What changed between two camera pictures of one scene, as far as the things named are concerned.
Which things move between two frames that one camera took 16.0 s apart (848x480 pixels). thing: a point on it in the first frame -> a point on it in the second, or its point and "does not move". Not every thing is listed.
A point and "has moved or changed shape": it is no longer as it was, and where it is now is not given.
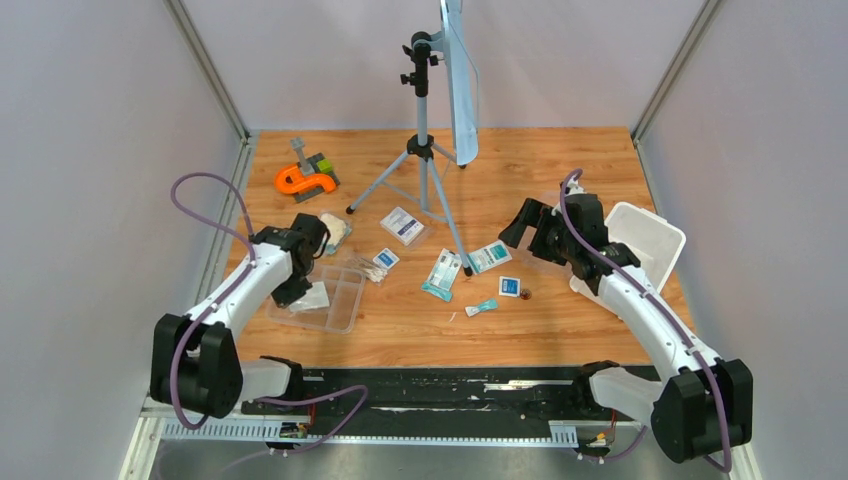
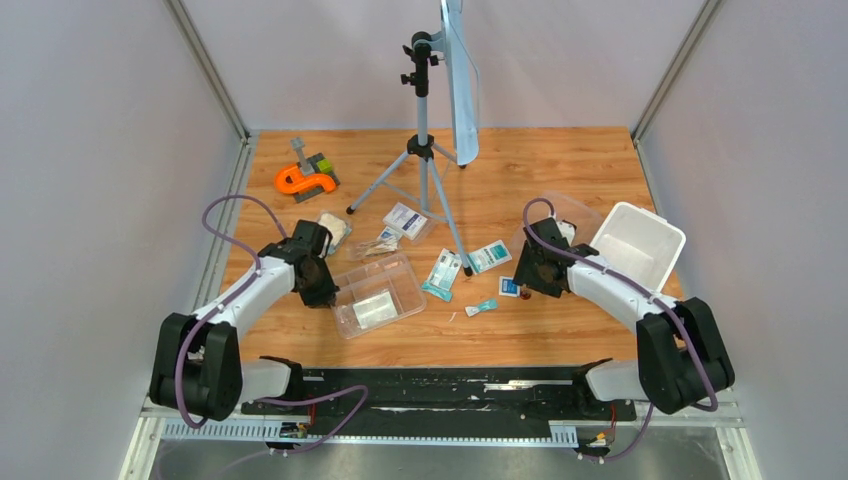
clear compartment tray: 344,288 has moved or changed shape
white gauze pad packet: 315,298 has moved or changed shape
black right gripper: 536,216 -> 524,275
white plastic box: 653,239 does not move
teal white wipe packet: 489,257 does not move
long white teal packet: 443,275 does not move
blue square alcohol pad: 509,286 does not move
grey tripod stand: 422,145 does not move
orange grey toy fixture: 308,176 does not move
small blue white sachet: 386,258 -> 389,234
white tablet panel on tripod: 463,83 does not move
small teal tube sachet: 488,304 does not move
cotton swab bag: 371,272 -> 376,247
